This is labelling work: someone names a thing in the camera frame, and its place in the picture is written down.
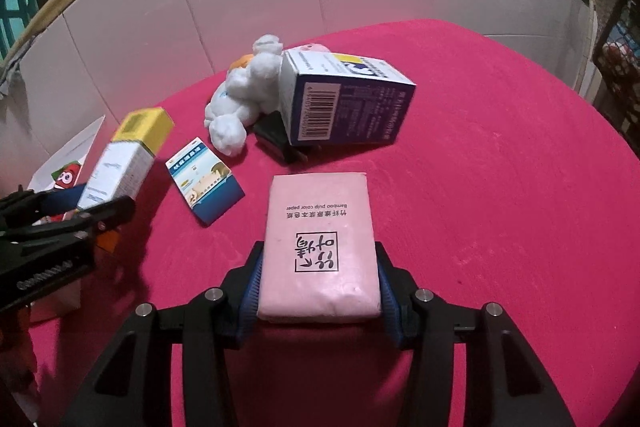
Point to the pink tissue packet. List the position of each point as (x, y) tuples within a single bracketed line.
[(320, 247)]

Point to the small blue and white box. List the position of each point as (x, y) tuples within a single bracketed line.
[(205, 182)]

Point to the black charger plug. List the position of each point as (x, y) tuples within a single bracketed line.
[(275, 139)]

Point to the small pink item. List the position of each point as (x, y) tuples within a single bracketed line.
[(315, 48)]

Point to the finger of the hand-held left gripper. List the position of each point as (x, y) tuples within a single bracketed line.
[(107, 213), (60, 202)]

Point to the white cardboard box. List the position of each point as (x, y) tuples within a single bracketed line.
[(65, 152)]

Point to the yellow and white box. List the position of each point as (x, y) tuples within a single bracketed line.
[(125, 157)]

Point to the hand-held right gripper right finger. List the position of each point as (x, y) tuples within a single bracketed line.
[(391, 307)]

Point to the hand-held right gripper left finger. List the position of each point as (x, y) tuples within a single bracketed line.
[(250, 302)]

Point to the white plush toy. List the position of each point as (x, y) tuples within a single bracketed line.
[(245, 97)]

